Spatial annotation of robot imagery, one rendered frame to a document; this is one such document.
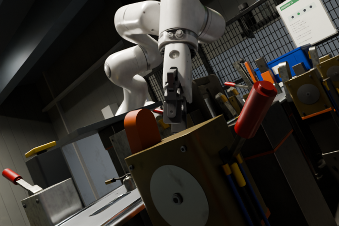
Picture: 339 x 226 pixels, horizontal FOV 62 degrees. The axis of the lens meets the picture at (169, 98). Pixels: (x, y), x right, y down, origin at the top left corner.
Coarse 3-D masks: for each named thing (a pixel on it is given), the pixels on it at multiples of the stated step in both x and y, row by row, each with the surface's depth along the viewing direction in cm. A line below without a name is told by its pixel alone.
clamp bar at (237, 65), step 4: (240, 60) 135; (244, 60) 136; (236, 64) 136; (240, 64) 137; (236, 68) 137; (240, 68) 135; (240, 72) 136; (244, 72) 138; (244, 76) 135; (248, 76) 137; (244, 80) 135; (248, 80) 134; (252, 80) 136; (248, 84) 135; (252, 84) 134
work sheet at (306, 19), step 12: (288, 0) 168; (300, 0) 164; (312, 0) 161; (288, 12) 169; (300, 12) 165; (312, 12) 162; (324, 12) 158; (288, 24) 171; (300, 24) 167; (312, 24) 163; (324, 24) 159; (300, 36) 168; (312, 36) 164; (324, 36) 161
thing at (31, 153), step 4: (44, 144) 72; (48, 144) 72; (52, 144) 73; (36, 148) 70; (40, 148) 71; (44, 148) 71; (48, 148) 74; (28, 152) 71; (32, 152) 70; (36, 152) 70; (40, 152) 72; (28, 156) 72
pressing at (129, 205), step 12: (276, 96) 107; (228, 120) 96; (108, 192) 55; (120, 192) 51; (132, 192) 46; (96, 204) 50; (108, 204) 46; (120, 204) 40; (132, 204) 38; (72, 216) 47; (84, 216) 44; (96, 216) 40; (108, 216) 36; (120, 216) 35; (132, 216) 36
